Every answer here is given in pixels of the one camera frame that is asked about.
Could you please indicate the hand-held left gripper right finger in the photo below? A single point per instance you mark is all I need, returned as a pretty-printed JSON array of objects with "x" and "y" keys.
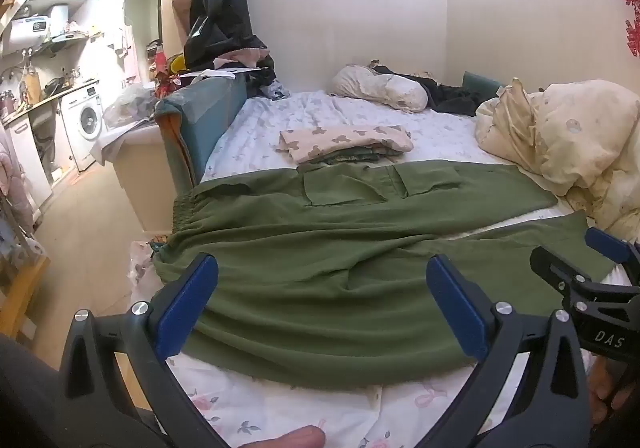
[{"x": 457, "y": 308}]

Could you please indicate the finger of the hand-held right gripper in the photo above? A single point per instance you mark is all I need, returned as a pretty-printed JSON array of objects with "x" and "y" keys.
[
  {"x": 547, "y": 265},
  {"x": 607, "y": 244}
]

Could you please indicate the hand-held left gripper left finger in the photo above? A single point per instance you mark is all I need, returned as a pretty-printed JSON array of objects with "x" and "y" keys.
[{"x": 192, "y": 293}]

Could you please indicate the green pants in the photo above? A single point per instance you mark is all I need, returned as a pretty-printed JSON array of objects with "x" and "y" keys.
[{"x": 325, "y": 278}]

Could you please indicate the person's right hand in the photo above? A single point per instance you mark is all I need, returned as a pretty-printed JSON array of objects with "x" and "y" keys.
[{"x": 602, "y": 388}]

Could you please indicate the person's left hand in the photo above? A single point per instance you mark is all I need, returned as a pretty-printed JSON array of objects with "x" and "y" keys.
[{"x": 290, "y": 439}]

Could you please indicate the crumpled bag with cloth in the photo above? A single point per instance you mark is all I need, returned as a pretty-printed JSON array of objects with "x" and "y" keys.
[{"x": 145, "y": 263}]

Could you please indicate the cream duvet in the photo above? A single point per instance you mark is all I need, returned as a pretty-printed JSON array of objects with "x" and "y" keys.
[{"x": 575, "y": 143}]

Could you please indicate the white bedside cabinet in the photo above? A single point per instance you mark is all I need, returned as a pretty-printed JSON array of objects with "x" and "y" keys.
[{"x": 140, "y": 178}]

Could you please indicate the teal bed end board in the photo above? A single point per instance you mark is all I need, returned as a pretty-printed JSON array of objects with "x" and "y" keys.
[{"x": 210, "y": 123}]

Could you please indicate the wooden stool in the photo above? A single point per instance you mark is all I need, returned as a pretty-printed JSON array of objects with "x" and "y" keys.
[{"x": 20, "y": 293}]

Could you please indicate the folded camouflage garment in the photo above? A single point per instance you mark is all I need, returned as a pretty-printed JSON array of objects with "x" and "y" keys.
[{"x": 350, "y": 157}]

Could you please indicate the dark clothes heap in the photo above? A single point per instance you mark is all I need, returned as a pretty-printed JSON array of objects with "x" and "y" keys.
[{"x": 450, "y": 98}]

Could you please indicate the teal cushion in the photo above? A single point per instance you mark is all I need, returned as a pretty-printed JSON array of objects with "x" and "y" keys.
[{"x": 480, "y": 83}]

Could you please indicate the clear plastic bag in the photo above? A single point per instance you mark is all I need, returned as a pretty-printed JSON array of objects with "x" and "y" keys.
[{"x": 131, "y": 105}]

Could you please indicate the white washing machine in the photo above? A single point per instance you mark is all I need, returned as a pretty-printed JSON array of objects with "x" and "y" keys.
[{"x": 82, "y": 125}]

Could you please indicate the folded beige printed garment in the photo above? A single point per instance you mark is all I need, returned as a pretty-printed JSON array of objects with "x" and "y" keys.
[{"x": 345, "y": 138}]

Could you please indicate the pink padded jacket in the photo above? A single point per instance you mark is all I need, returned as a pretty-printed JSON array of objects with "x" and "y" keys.
[{"x": 12, "y": 178}]

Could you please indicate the bed with floral sheet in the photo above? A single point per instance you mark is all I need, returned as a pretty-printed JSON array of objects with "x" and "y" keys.
[{"x": 320, "y": 113}]

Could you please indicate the pile of mixed clothes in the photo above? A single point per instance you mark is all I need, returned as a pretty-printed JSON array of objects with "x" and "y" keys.
[{"x": 255, "y": 68}]

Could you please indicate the white printed pillow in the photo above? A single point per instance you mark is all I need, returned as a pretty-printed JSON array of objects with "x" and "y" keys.
[{"x": 380, "y": 85}]

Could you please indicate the kitchen counter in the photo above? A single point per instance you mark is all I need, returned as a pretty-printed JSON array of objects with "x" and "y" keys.
[{"x": 45, "y": 98}]

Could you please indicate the white water heater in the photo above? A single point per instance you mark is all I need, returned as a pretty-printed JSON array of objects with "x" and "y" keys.
[{"x": 25, "y": 30}]

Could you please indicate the red wall decoration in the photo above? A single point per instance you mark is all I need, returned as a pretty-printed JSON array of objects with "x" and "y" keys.
[{"x": 632, "y": 18}]

